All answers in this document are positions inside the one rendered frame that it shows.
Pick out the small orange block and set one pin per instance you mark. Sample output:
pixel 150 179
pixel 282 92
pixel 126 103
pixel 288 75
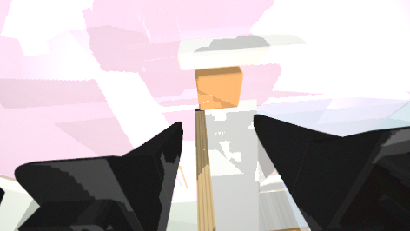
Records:
pixel 219 88

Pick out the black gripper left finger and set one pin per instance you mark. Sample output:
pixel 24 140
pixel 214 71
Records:
pixel 142 181

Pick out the tan wooden stick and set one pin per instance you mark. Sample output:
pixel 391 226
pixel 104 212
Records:
pixel 179 172

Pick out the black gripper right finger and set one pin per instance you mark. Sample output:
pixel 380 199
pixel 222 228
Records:
pixel 324 172

